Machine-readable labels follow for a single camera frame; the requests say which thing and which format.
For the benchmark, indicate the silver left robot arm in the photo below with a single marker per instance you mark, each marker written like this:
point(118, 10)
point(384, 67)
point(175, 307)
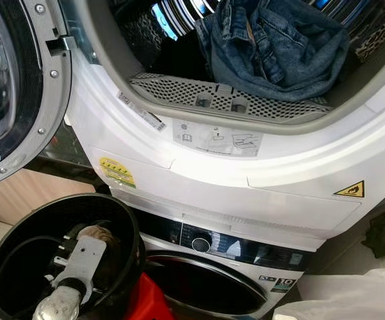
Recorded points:
point(56, 308)

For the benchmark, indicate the white washing machine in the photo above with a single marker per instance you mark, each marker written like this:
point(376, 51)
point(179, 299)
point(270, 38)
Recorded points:
point(246, 252)

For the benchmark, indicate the black round laundry bucket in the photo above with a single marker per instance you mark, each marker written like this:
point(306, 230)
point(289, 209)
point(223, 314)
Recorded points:
point(26, 223)

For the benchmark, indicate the wooden cabinet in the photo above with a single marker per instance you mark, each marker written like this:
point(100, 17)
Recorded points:
point(19, 193)

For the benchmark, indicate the yellow round sticker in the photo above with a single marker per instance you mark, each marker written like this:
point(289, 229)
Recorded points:
point(116, 172)

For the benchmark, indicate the red plastic stool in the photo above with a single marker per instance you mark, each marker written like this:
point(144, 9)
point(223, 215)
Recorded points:
point(146, 303)

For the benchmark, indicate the yellow triangle warning sticker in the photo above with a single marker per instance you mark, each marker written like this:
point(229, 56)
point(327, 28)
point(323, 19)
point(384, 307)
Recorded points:
point(352, 192)

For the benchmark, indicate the white plastic bag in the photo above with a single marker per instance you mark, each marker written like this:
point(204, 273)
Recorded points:
point(352, 296)

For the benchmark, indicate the round washer control knob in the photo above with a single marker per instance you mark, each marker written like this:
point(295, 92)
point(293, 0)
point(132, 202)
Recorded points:
point(201, 244)

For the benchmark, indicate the white barcode label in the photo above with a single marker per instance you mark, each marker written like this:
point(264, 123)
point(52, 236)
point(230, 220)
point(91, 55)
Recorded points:
point(142, 112)

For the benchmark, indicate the dark round washer door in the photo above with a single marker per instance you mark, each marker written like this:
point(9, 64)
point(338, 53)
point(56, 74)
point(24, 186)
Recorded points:
point(206, 286)

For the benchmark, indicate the round glass dryer door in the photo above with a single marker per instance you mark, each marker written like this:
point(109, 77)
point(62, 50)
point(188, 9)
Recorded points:
point(46, 80)

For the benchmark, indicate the white instruction sticker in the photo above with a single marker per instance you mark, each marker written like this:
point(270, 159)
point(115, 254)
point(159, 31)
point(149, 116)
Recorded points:
point(216, 138)

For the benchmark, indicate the grey perforated lint filter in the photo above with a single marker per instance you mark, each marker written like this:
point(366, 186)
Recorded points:
point(179, 90)

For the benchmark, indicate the white tumble dryer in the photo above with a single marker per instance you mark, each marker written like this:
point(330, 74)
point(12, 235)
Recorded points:
point(279, 166)

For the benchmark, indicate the blue denim jeans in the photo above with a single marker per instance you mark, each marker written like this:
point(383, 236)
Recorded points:
point(279, 53)

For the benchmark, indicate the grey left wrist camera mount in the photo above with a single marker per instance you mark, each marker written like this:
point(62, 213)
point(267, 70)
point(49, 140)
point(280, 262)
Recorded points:
point(82, 263)

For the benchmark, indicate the black wall socket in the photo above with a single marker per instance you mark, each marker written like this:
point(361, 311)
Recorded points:
point(381, 234)

